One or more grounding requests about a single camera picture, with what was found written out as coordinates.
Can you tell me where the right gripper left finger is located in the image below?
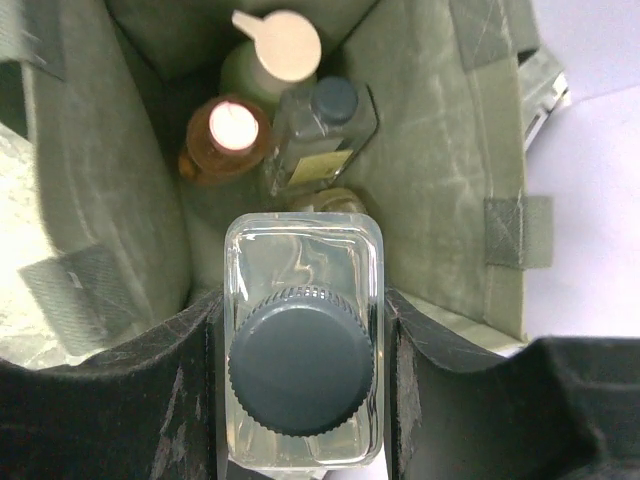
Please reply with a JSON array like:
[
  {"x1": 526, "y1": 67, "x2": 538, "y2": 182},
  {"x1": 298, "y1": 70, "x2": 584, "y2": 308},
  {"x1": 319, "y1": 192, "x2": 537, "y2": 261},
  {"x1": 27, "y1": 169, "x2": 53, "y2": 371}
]
[{"x1": 1, "y1": 290, "x2": 225, "y2": 479}]

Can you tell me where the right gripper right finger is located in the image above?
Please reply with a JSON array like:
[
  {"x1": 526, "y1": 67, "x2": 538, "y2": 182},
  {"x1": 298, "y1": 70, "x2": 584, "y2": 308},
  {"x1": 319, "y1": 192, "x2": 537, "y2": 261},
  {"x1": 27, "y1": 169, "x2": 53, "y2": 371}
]
[{"x1": 384, "y1": 289, "x2": 639, "y2": 479}]

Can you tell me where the green canvas bag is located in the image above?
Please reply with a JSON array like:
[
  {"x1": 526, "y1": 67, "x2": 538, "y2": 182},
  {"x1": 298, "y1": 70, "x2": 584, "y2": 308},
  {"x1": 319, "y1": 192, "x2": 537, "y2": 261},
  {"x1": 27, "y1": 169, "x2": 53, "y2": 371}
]
[{"x1": 0, "y1": 0, "x2": 571, "y2": 371}]

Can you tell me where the tall clear square bottle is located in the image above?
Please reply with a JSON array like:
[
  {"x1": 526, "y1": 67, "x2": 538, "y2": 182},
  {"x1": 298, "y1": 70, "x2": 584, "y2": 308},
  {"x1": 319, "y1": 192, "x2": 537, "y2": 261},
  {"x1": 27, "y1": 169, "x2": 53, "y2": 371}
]
[{"x1": 224, "y1": 212, "x2": 385, "y2": 475}]

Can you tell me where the orange bottle pink cap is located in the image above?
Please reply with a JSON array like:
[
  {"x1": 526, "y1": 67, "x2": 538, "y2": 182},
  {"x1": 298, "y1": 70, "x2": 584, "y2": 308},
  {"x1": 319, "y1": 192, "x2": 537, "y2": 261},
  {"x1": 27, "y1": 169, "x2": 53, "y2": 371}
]
[{"x1": 178, "y1": 95, "x2": 271, "y2": 185}]

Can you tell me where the short clear yellow bottle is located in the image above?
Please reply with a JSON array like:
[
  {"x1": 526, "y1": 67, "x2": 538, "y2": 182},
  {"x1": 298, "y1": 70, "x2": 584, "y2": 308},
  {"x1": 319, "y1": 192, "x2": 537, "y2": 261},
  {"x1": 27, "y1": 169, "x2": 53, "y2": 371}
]
[{"x1": 263, "y1": 76, "x2": 378, "y2": 200}]

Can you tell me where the green bottle beige cap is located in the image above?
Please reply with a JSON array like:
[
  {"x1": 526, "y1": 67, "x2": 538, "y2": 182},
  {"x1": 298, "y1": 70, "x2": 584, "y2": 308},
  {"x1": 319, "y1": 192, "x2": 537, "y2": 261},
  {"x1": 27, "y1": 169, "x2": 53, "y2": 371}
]
[{"x1": 219, "y1": 10, "x2": 322, "y2": 111}]

